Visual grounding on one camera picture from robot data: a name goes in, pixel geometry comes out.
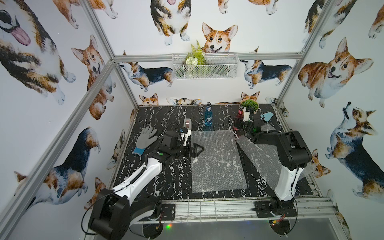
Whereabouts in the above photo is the red wine bottle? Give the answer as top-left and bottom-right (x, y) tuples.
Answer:
(233, 106), (244, 133)

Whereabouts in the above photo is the bubble wrap sheet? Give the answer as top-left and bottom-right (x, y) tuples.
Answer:
(191, 130), (247, 193)
(235, 122), (310, 190)

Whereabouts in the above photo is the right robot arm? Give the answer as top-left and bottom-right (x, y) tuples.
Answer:
(233, 117), (311, 209)

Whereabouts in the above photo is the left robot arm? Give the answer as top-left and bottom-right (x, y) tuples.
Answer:
(86, 129), (205, 240)

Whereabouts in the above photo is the blue wine bottle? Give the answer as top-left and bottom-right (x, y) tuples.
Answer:
(204, 102), (213, 127)

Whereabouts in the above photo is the teal garden trowel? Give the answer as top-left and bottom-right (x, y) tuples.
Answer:
(261, 112), (274, 122)

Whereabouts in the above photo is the grey work glove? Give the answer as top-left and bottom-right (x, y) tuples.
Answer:
(132, 127), (158, 156)

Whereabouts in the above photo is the potted green plant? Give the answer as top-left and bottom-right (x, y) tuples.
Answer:
(240, 99), (260, 114)

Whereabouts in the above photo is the grey tape dispenser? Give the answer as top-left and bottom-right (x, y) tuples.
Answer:
(183, 119), (192, 130)

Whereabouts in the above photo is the artificial fern with flower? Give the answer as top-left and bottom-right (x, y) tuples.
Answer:
(184, 41), (207, 76)

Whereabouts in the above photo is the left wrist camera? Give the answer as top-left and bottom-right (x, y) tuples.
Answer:
(180, 128), (192, 147)

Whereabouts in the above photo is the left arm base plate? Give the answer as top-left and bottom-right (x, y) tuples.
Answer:
(155, 203), (176, 221)

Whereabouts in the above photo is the white wire wall basket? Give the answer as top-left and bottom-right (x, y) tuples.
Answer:
(172, 53), (240, 80)

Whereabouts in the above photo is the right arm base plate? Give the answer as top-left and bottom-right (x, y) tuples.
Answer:
(253, 199), (297, 218)

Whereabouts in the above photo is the aluminium front rail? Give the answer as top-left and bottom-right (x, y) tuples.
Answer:
(140, 198), (337, 224)

